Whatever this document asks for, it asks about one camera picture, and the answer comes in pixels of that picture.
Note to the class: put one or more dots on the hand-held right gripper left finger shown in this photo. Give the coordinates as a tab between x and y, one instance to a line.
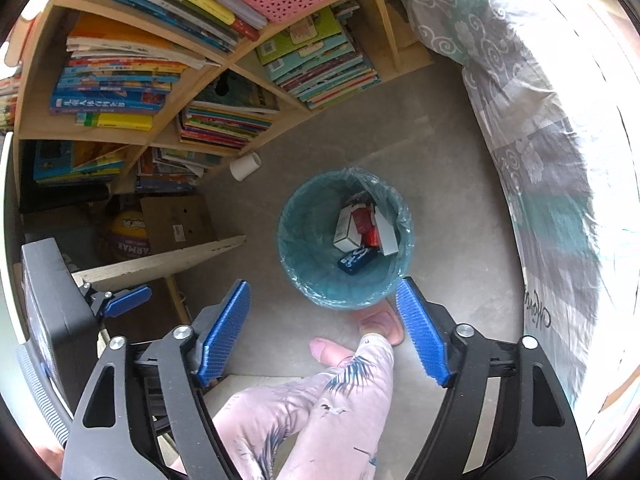
222	335

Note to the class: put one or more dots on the stack of blue yellow books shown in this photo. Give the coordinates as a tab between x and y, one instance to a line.
115	85

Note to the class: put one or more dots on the blue trash bin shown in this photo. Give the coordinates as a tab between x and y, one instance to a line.
310	220

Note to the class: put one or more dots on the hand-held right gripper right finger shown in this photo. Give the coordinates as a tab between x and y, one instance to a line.
422	330

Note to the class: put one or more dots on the brown cardboard box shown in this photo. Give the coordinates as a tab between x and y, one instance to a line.
175	225

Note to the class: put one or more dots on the pale wooden board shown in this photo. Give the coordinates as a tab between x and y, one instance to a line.
165	260

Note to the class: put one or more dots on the white paper cup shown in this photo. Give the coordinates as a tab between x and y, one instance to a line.
245	167

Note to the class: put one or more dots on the stack of blue orange books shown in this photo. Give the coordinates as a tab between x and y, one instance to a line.
60	160

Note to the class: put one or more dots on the person's pink floral pants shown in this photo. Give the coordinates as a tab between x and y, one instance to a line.
325	410

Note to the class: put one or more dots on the clear bin liner bag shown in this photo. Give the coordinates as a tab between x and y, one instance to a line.
396	200

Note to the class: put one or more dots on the white carton box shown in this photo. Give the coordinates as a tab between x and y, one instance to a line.
387	237

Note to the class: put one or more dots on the stack of books under basket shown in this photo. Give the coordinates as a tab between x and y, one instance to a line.
175	0

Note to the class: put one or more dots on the stack of green cover books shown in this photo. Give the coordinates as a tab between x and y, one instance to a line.
310	55

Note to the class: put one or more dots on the grey teal printed blanket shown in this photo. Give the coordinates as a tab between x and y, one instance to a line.
525	110

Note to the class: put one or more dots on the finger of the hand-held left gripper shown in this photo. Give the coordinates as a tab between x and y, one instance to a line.
127	300

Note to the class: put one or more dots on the yellow ball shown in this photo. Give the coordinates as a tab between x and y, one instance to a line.
127	240

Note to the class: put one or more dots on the yellow grey carton box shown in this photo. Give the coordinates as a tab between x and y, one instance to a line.
345	232

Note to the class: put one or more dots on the stack of worn books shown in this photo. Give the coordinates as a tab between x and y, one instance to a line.
170	170

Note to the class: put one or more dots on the stack of thin picture books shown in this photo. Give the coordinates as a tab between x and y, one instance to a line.
225	120

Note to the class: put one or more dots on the wooden bookshelf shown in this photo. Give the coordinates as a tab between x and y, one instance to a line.
150	132

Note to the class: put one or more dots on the dark blue box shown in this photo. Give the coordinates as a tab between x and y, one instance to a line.
356	259

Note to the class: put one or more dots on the pink red box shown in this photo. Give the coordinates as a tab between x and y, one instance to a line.
362	219

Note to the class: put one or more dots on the pink slipper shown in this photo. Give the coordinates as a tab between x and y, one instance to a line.
327	350
380	322

